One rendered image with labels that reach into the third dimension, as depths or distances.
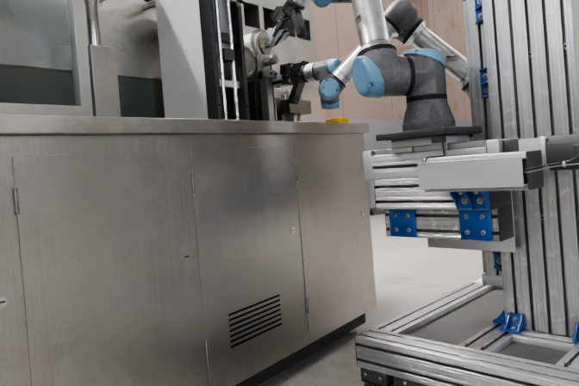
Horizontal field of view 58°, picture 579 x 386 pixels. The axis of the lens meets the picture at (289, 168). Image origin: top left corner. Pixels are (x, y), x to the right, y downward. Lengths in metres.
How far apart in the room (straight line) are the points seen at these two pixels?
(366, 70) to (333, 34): 5.92
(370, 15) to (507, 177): 0.61
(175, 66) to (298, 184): 0.66
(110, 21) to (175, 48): 0.26
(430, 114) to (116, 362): 1.04
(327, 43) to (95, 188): 6.14
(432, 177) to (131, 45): 1.33
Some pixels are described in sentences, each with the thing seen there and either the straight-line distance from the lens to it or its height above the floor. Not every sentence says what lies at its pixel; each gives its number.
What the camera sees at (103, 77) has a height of 1.07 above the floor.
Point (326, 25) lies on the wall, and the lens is 7.32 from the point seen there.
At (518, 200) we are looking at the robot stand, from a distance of 1.63.
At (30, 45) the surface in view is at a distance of 1.36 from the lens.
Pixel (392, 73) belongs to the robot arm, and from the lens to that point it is 1.50.
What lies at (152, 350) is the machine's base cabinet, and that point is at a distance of 1.47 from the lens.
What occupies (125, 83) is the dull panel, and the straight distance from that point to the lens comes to 2.16.
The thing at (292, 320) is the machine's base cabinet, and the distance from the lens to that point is 1.89.
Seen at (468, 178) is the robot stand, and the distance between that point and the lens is 1.33.
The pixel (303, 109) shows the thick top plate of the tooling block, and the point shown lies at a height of 0.99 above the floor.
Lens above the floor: 0.75
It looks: 1 degrees down
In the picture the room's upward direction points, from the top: 5 degrees counter-clockwise
